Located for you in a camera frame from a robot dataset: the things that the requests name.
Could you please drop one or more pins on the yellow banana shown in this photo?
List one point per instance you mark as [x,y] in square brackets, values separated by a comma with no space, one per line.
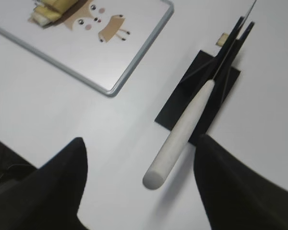
[60,6]

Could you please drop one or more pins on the small yellow tag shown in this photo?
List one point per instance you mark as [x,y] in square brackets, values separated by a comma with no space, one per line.
[222,39]

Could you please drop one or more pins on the deer print cutting board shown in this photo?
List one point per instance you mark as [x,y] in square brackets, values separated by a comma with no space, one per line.
[99,42]

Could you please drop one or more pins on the white handled kitchen knife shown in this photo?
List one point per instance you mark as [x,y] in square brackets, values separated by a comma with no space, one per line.
[171,150]

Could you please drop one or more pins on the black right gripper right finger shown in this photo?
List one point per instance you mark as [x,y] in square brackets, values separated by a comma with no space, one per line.
[233,195]

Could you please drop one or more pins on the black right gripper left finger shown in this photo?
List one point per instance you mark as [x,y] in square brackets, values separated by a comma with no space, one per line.
[49,197]

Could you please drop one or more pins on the black knife stand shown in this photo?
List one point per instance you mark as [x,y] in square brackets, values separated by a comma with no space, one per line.
[192,81]

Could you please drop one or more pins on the cut banana slice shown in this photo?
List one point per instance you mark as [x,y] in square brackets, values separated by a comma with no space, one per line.
[42,16]

